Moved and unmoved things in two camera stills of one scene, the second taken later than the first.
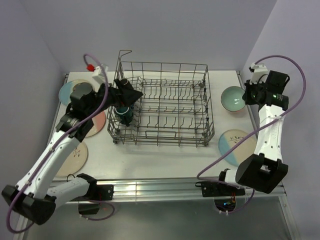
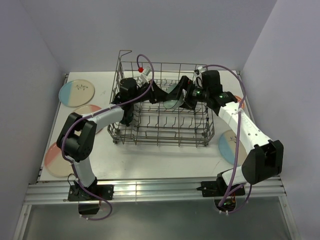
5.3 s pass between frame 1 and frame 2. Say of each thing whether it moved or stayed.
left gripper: moved
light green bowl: moved
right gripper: moved
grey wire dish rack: stayed
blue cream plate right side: stayed
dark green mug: stayed
